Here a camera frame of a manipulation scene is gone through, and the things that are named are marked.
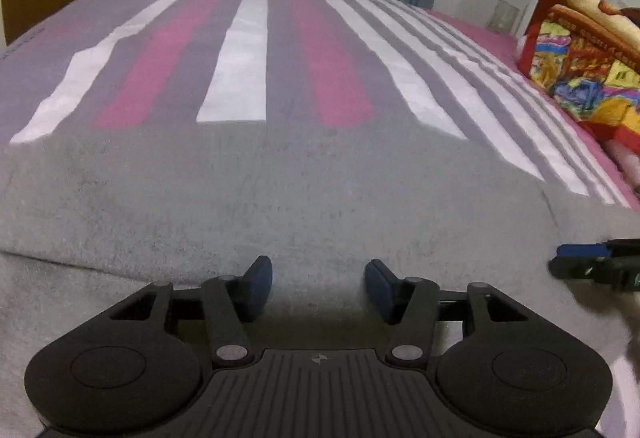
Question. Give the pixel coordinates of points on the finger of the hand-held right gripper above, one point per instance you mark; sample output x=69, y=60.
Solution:
x=580, y=252

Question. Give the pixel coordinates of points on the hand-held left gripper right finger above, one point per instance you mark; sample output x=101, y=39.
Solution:
x=379, y=283

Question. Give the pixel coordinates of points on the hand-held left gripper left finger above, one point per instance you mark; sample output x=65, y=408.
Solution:
x=260, y=280

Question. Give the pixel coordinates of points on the striped bed sheet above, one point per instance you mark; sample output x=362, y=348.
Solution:
x=250, y=48

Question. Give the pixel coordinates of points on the white wall socket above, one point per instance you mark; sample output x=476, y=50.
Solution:
x=504, y=15

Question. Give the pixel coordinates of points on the colourful printed blanket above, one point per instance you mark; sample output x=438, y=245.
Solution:
x=585, y=68

